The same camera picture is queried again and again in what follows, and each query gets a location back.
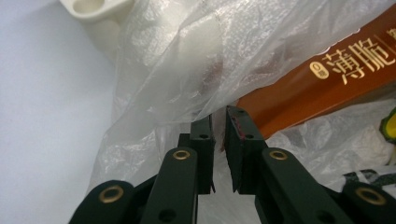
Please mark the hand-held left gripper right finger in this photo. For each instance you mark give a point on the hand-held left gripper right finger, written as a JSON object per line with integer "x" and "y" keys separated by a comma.
{"x": 243, "y": 155}

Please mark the red-brown snack box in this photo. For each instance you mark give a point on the red-brown snack box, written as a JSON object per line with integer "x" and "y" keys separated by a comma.
{"x": 311, "y": 93}

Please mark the clear plastic bag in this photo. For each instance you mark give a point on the clear plastic bag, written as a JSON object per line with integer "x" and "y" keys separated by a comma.
{"x": 174, "y": 71}

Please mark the small yellow object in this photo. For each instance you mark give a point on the small yellow object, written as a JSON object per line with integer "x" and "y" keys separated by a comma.
{"x": 390, "y": 126}

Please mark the white sheet table cover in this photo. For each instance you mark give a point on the white sheet table cover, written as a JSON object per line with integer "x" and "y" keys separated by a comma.
{"x": 46, "y": 118}

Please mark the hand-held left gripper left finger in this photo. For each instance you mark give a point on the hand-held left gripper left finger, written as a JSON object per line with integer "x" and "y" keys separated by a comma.
{"x": 204, "y": 161}

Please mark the white plastic bin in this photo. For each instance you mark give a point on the white plastic bin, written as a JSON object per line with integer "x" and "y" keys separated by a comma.
{"x": 93, "y": 18}

